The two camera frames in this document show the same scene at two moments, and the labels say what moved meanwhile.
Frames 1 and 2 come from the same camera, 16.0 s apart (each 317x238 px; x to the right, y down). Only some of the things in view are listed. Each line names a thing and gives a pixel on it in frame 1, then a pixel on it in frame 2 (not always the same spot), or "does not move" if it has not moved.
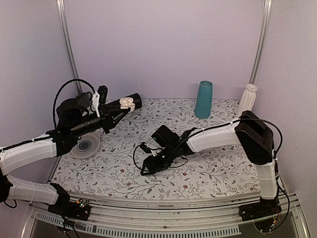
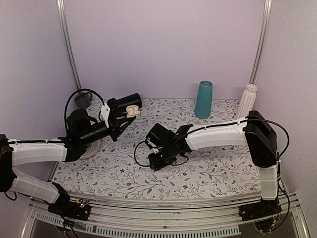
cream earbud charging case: (126, 102) → (132, 110)
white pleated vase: (248, 98) does not move
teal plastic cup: (202, 109) does not move
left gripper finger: (112, 107) → (119, 116)
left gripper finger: (116, 119) → (123, 127)
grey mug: (83, 99) does not move
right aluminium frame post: (261, 41) does not move
